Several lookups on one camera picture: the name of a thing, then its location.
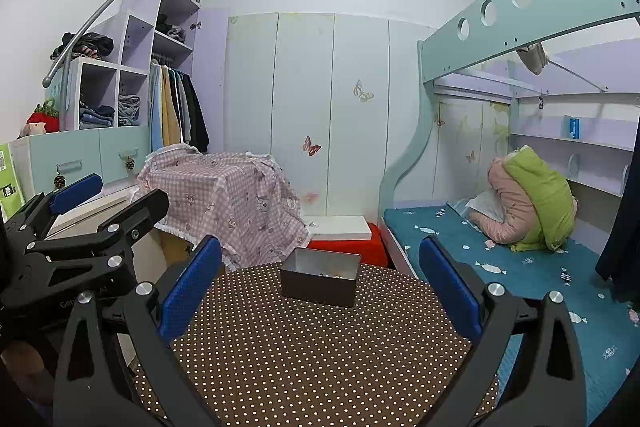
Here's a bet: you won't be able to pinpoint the person's left hand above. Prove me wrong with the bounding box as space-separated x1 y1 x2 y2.
1 343 44 379

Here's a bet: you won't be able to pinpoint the teal drawer cabinet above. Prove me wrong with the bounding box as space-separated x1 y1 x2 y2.
9 126 150 199

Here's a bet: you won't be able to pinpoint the cardboard box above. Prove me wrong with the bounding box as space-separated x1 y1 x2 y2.
158 231 193 267

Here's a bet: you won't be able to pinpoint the brown polka dot tablecloth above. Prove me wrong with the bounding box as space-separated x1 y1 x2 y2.
130 261 501 427

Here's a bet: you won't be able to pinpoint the pink checkered cloth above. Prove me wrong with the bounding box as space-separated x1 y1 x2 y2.
131 144 311 272

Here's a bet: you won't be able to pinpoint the hanging clothes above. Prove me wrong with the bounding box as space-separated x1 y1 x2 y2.
148 58 209 153

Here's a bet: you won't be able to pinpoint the red storage box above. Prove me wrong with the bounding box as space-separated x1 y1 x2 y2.
308 222 388 268

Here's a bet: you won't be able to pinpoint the pink quilt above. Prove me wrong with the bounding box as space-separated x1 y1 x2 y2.
468 157 539 245

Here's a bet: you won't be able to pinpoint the white pillow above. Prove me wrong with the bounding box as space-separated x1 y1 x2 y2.
465 188 506 223

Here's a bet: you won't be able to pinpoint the green quilt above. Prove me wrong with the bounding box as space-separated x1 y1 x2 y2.
504 145 577 253

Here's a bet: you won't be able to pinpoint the silver metal tin box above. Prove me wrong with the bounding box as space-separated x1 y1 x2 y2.
280 248 361 308

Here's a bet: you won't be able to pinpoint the teal bed mattress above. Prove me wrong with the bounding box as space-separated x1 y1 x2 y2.
383 206 639 423

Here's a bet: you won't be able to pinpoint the white board on box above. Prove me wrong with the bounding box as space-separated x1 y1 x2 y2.
305 216 371 242

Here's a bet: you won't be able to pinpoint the purple shelf unit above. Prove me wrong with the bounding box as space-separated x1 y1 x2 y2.
47 0 200 131

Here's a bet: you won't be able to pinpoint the white wardrobe with butterflies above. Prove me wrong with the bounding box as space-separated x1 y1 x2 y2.
224 13 434 221

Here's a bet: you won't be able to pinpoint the teal bunk bed frame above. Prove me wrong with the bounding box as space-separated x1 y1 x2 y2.
377 0 640 218

